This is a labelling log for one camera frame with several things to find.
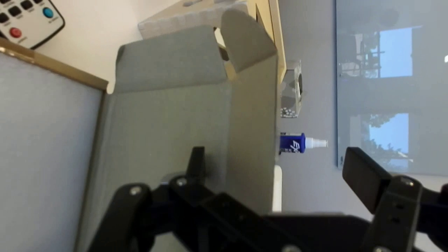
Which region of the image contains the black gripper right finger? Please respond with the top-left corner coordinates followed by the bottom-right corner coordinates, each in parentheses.
top-left (342, 145), bottom-right (425, 252)

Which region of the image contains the black remote control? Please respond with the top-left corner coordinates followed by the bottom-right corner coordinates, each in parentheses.
top-left (0, 0), bottom-right (68, 50)

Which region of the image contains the small brown cardboard box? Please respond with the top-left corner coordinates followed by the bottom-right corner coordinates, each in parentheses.
top-left (75, 6), bottom-right (282, 252)

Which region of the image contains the blue bottle with white cap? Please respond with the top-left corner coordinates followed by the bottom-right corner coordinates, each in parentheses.
top-left (279, 131), bottom-right (330, 155)

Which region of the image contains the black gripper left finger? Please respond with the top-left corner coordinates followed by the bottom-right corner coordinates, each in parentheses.
top-left (185, 145), bottom-right (208, 187)

